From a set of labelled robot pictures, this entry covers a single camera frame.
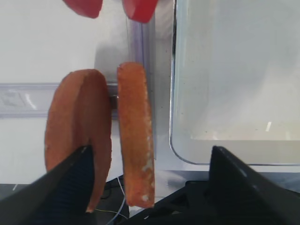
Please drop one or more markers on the red tomato slice outer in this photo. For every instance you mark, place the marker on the red tomato slice outer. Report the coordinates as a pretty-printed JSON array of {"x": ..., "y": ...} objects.
[{"x": 86, "y": 8}]

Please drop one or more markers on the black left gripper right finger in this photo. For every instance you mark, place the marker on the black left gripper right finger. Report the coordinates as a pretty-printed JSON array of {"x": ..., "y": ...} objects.
[{"x": 238, "y": 195}]

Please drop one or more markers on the clear holder rail left bun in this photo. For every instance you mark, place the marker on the clear holder rail left bun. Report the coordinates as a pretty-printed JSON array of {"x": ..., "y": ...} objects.
[{"x": 26, "y": 100}]

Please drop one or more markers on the brown bun slice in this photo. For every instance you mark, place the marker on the brown bun slice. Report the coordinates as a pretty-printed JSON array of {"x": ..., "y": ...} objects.
[
  {"x": 80, "y": 115},
  {"x": 136, "y": 137}
]

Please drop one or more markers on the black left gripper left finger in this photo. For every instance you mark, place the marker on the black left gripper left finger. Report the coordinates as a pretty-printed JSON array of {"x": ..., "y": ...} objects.
[{"x": 60, "y": 197}]

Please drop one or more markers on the white rectangular metal tray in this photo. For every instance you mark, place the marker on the white rectangular metal tray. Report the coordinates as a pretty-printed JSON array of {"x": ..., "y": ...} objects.
[{"x": 236, "y": 80}]

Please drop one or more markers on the red tomato slice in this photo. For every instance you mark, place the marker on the red tomato slice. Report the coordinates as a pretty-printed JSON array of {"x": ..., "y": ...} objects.
[
  {"x": 140, "y": 10},
  {"x": 86, "y": 8}
]

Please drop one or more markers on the long clear strip left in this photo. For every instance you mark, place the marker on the long clear strip left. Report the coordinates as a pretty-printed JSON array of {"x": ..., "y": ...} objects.
[{"x": 141, "y": 47}]

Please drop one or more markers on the red tomato slice inner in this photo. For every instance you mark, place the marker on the red tomato slice inner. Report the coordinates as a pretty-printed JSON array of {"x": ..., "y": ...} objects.
[{"x": 140, "y": 10}]

